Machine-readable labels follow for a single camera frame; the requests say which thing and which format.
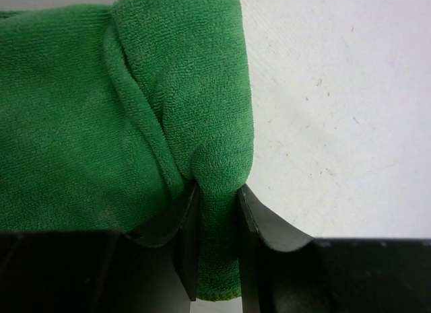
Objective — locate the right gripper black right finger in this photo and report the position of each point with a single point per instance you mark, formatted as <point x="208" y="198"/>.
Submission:
<point x="283" y="269"/>

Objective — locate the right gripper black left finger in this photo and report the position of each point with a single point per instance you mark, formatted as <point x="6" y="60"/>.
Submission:
<point x="152" y="268"/>

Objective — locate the green towel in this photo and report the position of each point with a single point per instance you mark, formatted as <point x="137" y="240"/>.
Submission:
<point x="107" y="111"/>

